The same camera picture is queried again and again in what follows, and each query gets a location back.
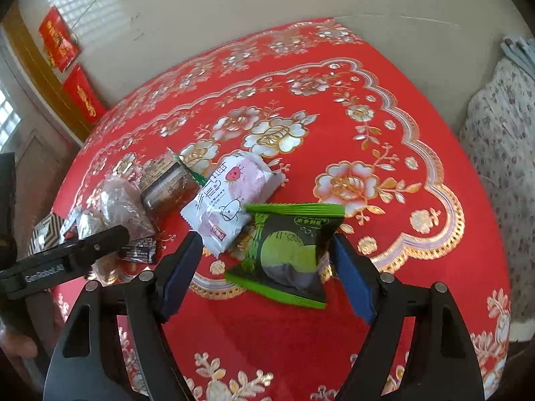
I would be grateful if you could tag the clear packet of brown snack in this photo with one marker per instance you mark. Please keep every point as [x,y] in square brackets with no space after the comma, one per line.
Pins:
[121,204]

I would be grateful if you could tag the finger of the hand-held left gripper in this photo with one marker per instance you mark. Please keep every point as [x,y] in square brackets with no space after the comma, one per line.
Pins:
[100,244]

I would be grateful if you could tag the striped patterned cardboard box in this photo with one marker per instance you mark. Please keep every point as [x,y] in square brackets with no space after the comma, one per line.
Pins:
[46,229]

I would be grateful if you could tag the brown snack packet green edge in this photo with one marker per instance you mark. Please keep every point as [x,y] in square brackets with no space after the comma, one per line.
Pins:
[165,183]

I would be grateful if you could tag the window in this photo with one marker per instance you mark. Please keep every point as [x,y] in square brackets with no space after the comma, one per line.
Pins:
[7,117]

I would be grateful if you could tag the wooden door frame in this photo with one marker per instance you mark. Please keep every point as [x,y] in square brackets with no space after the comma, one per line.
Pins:
[41,75]

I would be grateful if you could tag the floral bedding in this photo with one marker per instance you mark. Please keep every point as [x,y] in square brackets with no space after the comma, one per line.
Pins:
[501,133]

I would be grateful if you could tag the green round-cake snack packet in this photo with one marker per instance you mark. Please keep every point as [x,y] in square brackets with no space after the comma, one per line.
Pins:
[284,255]

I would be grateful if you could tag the clear wrapped snack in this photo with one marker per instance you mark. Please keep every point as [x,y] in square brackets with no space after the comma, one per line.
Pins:
[108,271]

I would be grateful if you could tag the red wall poster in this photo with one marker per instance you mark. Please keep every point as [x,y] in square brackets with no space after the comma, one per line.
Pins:
[83,96]
[58,39]

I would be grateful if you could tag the red floral tablecloth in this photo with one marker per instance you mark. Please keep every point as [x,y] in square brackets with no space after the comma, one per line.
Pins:
[267,342]

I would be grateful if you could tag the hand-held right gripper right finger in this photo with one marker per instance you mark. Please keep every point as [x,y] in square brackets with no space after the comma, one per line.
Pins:
[355,284]

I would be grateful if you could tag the white and pink snack packet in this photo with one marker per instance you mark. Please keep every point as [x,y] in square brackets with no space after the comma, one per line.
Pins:
[225,200]

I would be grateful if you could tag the person's left hand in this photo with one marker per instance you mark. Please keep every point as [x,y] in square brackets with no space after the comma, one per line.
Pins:
[14,342]

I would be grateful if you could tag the small black snack packet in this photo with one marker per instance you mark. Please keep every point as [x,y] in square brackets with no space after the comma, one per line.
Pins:
[140,251]

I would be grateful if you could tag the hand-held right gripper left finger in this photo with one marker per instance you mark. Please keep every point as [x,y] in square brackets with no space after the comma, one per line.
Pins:
[179,277]

